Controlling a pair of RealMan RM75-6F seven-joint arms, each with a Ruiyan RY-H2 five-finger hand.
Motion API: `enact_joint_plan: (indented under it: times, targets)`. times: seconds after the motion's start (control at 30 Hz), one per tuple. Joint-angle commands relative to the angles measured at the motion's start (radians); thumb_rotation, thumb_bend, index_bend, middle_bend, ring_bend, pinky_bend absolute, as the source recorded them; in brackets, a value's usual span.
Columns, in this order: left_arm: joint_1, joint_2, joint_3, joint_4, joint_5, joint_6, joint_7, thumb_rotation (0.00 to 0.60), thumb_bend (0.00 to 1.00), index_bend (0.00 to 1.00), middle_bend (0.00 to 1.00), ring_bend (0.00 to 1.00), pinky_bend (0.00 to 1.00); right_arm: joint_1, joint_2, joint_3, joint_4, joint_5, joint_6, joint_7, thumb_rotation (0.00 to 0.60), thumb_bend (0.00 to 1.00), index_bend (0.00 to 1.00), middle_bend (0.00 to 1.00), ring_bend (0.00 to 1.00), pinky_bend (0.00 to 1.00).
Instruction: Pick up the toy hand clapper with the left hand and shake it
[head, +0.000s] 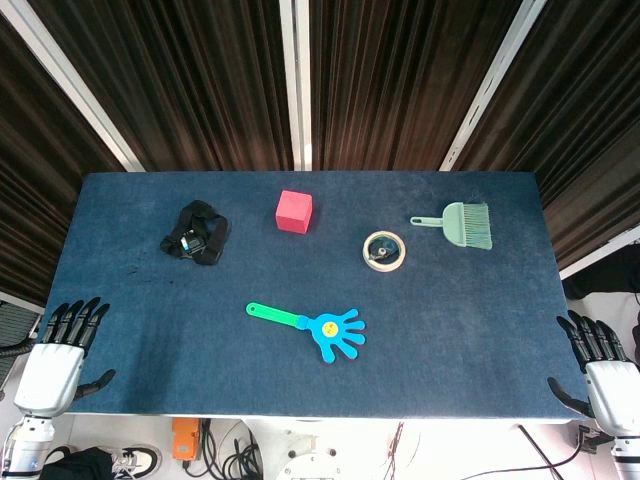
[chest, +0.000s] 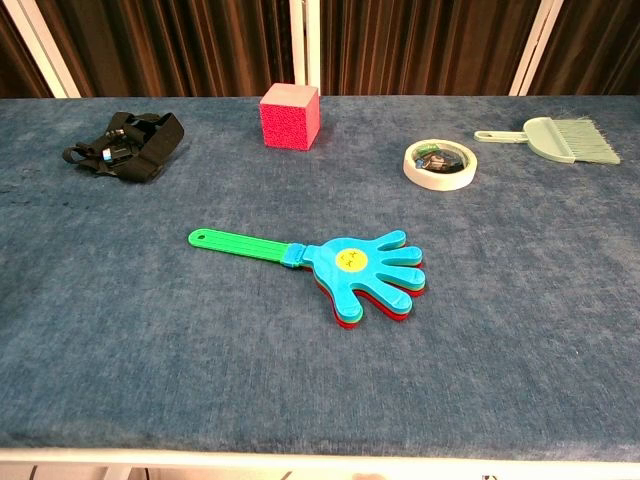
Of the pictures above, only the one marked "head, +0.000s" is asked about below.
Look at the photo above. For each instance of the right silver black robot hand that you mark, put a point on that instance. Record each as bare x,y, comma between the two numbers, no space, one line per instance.
612,395

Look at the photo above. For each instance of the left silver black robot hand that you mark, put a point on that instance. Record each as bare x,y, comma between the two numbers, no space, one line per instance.
47,375

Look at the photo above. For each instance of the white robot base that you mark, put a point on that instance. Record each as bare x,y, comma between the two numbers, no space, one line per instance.
310,455

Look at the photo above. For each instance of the orange box device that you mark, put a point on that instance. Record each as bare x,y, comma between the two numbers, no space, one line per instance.
186,440

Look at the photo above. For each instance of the green hand brush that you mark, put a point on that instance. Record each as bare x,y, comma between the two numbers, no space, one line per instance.
462,225

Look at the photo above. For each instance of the grey mesh chair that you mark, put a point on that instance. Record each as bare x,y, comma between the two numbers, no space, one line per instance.
15,325

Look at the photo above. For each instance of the black trouser leg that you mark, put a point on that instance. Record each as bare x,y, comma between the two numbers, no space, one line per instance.
80,465

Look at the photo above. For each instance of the black bag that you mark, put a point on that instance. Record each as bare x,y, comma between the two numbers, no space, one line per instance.
610,277

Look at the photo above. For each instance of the white black sneaker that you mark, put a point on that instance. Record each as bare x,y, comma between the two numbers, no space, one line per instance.
137,460

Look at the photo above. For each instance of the blue felt table cloth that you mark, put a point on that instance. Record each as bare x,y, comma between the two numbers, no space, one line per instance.
450,340

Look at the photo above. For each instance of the brown pleated curtain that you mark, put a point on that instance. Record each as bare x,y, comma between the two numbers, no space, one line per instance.
590,125
30,175
200,75
390,75

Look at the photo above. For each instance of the small metal part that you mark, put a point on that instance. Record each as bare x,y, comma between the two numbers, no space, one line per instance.
381,251

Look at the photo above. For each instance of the beige masking tape roll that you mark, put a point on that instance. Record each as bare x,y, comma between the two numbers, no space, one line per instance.
370,265

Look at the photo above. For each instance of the pink foam cube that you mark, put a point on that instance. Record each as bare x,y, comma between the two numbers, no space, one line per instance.
294,210

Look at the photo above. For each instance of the white aluminium frame post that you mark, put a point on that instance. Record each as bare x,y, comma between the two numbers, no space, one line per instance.
65,75
20,301
600,255
492,80
296,85

